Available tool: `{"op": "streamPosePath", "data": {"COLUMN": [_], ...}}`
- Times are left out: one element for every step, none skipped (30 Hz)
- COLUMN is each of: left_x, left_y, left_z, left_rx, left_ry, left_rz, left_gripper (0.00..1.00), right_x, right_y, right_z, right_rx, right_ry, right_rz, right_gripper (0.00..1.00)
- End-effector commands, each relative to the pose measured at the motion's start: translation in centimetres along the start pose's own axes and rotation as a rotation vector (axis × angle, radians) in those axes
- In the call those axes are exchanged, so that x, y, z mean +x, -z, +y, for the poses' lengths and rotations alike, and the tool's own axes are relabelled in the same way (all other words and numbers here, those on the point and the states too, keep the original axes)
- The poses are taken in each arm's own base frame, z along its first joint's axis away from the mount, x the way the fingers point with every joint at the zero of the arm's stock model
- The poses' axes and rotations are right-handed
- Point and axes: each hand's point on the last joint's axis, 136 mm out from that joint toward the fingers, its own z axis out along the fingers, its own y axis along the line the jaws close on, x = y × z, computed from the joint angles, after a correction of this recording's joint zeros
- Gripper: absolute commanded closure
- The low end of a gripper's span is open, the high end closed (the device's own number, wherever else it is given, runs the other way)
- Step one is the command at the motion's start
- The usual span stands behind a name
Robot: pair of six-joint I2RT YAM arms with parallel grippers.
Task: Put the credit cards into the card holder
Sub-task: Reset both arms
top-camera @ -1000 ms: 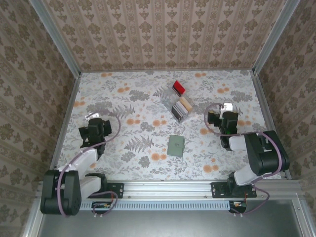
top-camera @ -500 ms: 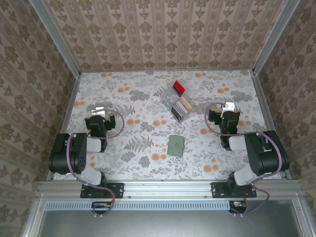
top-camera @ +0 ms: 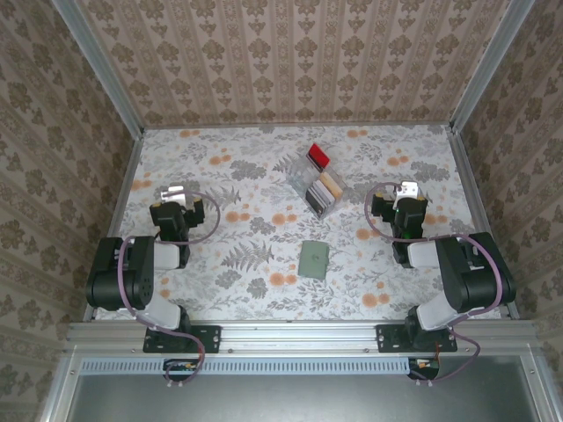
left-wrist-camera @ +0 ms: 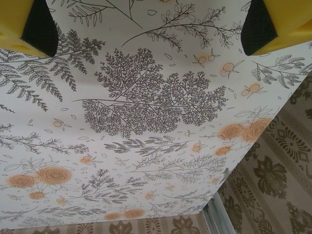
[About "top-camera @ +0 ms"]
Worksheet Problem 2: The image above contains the black connector box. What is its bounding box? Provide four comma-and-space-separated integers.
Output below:
162, 358, 199, 382
406, 356, 441, 380

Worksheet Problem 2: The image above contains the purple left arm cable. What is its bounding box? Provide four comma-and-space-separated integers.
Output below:
118, 191, 221, 390

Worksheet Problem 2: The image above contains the beige card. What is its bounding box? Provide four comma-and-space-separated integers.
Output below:
319, 171, 344, 198

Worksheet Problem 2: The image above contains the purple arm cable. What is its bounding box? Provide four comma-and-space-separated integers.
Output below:
365, 182, 506, 388
118, 191, 221, 390

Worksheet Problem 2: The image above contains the green card holder wallet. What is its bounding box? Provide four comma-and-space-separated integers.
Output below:
298, 239, 330, 279

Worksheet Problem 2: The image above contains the aluminium side rail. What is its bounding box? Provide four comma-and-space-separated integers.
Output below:
83, 129, 146, 322
446, 125, 521, 320

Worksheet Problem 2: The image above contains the clear acrylic card stand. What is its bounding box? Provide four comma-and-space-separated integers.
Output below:
284, 141, 349, 221

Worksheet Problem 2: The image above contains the red card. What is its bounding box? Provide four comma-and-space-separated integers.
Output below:
307, 142, 332, 171

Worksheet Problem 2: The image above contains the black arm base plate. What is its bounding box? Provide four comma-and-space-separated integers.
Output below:
142, 324, 223, 354
377, 323, 458, 354

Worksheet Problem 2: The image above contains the dark grey card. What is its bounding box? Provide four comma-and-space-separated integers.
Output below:
304, 185, 330, 217

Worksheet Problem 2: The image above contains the aluminium corner post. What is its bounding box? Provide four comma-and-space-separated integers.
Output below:
448, 0, 540, 133
50, 0, 146, 137

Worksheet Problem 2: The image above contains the light grey card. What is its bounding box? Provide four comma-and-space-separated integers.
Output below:
313, 178, 339, 206

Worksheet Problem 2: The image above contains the aluminium mounting rail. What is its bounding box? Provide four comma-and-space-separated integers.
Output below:
65, 319, 538, 355

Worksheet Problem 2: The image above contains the grey metal panel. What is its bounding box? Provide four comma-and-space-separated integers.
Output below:
65, 354, 540, 422

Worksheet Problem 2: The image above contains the slotted grey cable duct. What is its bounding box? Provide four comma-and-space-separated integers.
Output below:
79, 356, 413, 376

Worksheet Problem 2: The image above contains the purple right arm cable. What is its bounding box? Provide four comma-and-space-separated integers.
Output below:
365, 182, 506, 388

